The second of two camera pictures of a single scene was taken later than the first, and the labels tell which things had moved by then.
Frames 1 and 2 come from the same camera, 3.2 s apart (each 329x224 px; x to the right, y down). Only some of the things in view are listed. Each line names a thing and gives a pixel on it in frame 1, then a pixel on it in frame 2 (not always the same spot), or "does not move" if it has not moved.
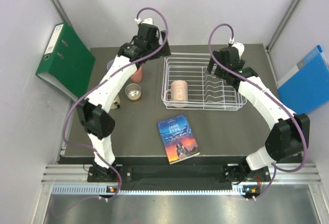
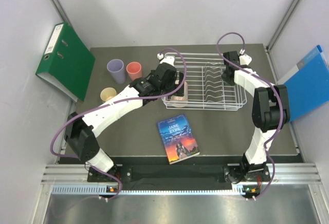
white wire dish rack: x=205 y=92 does not move
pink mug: x=178 y=94 does not move
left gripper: x=163 y=52 to x=179 y=92
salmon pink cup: x=136 y=77 does not move
